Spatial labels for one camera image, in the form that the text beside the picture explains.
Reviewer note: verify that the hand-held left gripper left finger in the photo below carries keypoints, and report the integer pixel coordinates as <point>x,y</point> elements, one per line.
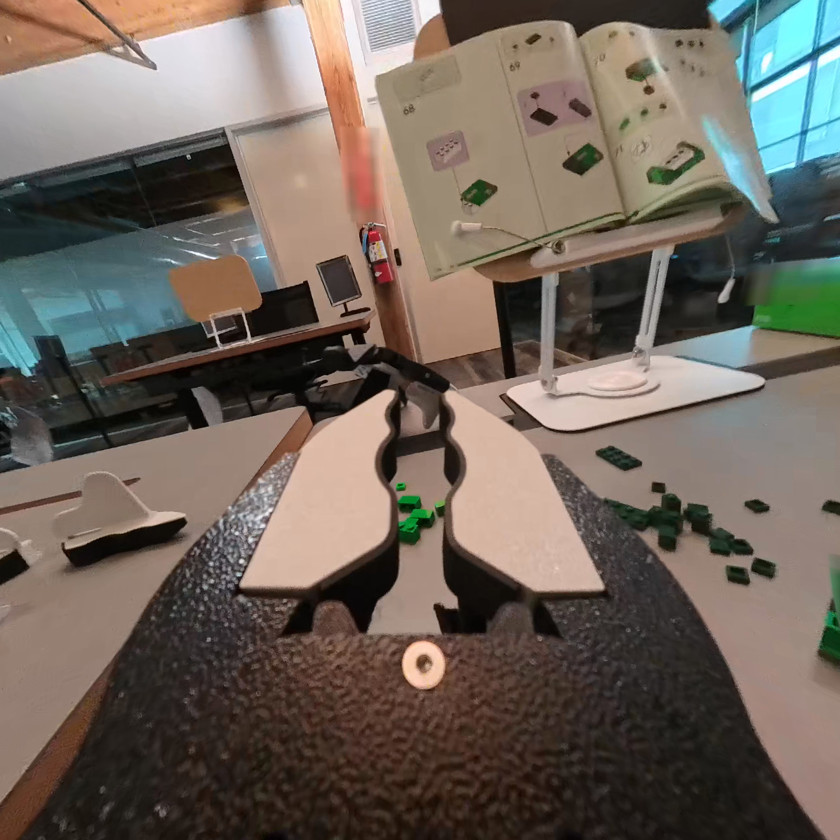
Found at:
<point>315,518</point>

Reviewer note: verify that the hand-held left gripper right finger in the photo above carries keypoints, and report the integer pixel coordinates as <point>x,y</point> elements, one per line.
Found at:
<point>525,518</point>

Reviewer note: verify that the green lego assembly white brick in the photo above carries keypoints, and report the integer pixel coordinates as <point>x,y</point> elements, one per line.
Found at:
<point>830,640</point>

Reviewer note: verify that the scattered bright green lego pieces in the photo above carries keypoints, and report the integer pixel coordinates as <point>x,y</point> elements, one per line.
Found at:
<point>417,515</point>

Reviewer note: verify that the dark green lego plate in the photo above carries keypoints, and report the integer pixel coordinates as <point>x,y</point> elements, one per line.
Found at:
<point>618,457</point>

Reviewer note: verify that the scattered dark green lego pieces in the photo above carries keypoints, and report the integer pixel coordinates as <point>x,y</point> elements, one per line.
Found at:
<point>689,518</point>

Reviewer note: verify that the green lego box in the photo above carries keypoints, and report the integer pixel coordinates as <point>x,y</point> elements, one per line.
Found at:
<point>804,318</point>

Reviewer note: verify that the open lego instruction booklet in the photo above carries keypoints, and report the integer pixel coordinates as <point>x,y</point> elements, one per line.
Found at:
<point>525,151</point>

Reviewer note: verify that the black office chair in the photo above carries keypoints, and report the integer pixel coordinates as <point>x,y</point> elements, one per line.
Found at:
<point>289,387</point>

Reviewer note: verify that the book stand with white base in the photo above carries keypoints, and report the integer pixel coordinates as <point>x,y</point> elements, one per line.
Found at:
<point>630,394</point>

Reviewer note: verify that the spare hand-held gripper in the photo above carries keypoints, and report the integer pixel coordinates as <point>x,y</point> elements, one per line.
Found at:
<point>394,367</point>

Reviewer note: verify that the black desk monitor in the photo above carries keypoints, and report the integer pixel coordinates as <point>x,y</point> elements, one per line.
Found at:
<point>285,308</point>

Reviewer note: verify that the tan rounded board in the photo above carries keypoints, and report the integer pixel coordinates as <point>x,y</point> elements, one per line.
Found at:
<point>216,285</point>

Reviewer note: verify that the red fire extinguisher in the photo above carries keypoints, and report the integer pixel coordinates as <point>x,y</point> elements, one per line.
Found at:
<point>379,256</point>

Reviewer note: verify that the white frame stand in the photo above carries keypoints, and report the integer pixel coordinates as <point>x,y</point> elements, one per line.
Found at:
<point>226,326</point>

